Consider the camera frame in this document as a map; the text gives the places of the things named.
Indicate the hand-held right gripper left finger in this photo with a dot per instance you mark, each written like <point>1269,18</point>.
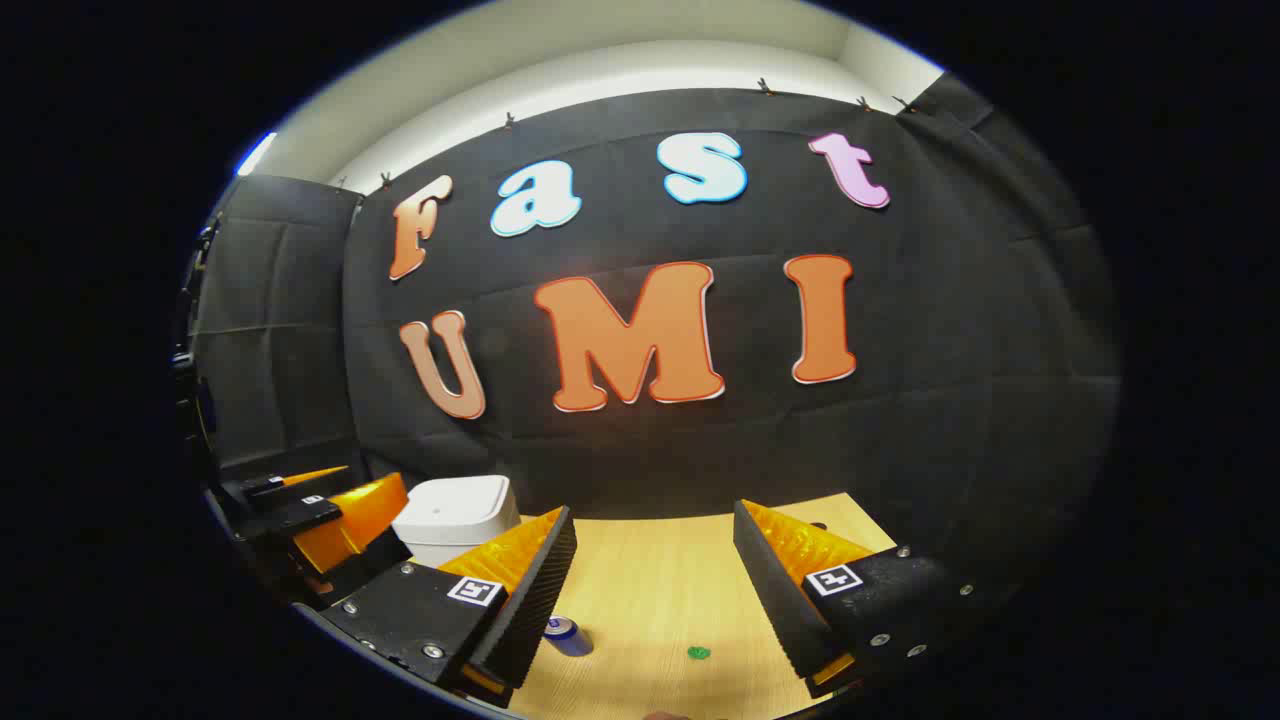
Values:
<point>535,600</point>

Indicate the row of small cloth clips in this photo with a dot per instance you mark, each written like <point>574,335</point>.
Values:
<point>510,120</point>

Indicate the blue pop can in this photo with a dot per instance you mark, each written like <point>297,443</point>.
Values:
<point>570,638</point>

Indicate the black backdrop cloth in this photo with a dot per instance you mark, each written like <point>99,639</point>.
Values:
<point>700,460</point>

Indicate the wooden desktop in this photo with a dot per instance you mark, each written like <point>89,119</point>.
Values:
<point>660,590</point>

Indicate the white desktop garbage bin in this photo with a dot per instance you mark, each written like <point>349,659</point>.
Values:
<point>455,510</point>

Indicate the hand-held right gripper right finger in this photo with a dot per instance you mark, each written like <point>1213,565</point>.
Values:
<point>775,590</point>

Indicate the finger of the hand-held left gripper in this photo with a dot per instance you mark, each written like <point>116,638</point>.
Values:
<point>270,487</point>
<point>355,515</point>

